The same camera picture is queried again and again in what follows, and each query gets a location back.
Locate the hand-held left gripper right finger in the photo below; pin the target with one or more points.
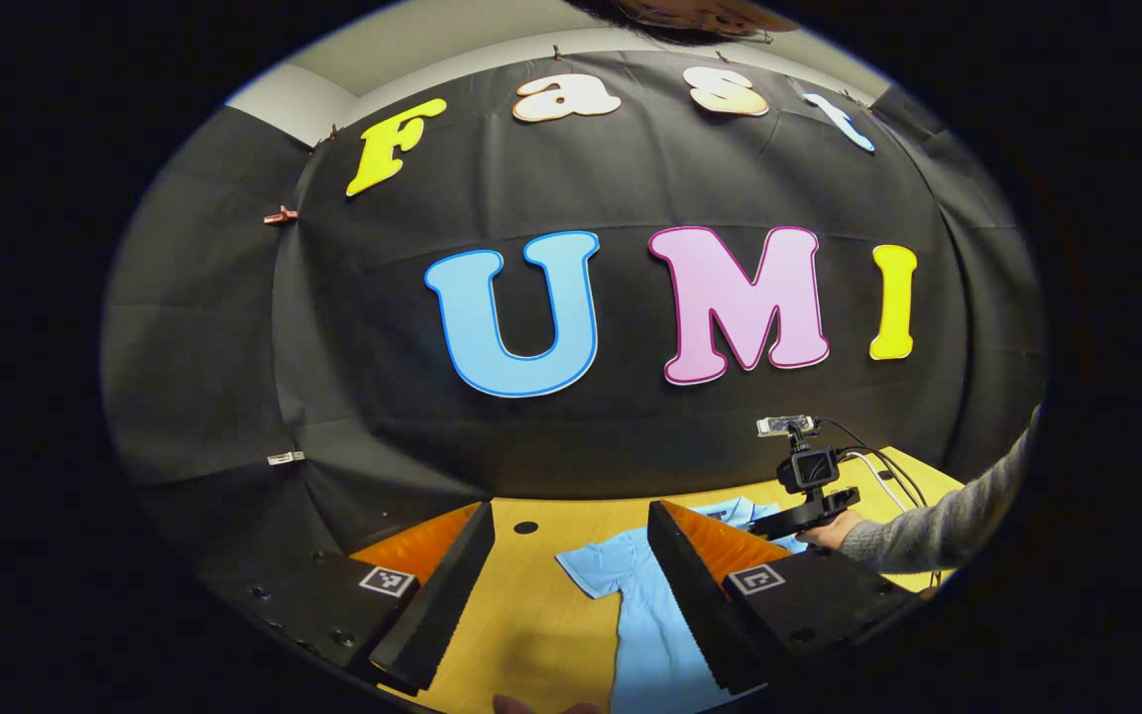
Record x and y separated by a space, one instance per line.
690 605

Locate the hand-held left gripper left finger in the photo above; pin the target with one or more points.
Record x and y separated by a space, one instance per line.
447 605

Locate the light blue T-shirt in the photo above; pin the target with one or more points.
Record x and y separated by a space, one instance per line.
645 635

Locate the black backdrop cloth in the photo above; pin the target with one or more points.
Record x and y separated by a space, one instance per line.
630 436

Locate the silver metal clip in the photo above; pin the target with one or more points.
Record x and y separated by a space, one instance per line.
285 457

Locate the copper spring clamp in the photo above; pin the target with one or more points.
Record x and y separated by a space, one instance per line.
281 214

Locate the person's head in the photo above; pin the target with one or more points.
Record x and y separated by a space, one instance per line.
690 15

